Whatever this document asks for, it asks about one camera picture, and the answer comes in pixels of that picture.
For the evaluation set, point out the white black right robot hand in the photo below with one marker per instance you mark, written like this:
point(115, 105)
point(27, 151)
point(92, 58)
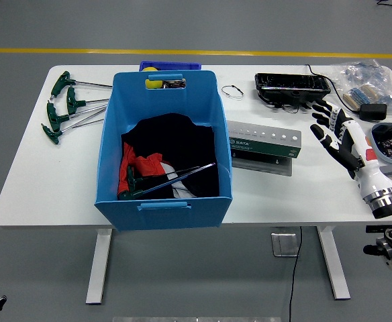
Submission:
point(367, 157)

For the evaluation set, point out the green metal tool holder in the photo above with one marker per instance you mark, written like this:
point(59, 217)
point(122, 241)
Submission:
point(259, 146)

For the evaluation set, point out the blue plastic storage box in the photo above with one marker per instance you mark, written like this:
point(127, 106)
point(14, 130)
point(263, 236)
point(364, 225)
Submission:
point(169, 218)

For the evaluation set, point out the light blue tray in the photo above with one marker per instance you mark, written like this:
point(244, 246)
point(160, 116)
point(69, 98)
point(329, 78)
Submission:
point(374, 139)

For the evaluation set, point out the black power adapter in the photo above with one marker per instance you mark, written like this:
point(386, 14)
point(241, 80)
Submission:
point(372, 111)

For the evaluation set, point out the taped resistor strip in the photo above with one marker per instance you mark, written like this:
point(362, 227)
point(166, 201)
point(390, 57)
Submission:
point(358, 95)

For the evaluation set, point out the black table control panel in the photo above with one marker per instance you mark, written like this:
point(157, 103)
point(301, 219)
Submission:
point(374, 229)

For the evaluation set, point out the clear plastic parts bag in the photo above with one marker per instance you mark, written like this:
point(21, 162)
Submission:
point(367, 72)

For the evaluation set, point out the white table leg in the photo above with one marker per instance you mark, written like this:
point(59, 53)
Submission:
point(98, 268)
point(333, 268)

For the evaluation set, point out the black plastic tray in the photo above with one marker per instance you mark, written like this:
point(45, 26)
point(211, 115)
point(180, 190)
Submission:
point(283, 84)

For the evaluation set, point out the metal floor plate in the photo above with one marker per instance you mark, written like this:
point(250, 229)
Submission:
point(285, 245)

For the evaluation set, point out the black red clothing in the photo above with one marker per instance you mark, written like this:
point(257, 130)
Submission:
point(182, 144)

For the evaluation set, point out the dark blue plastic bin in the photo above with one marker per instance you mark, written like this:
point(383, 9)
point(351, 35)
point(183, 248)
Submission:
point(169, 64)

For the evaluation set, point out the yellow ball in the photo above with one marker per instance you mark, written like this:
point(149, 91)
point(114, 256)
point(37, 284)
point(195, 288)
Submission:
point(154, 84)

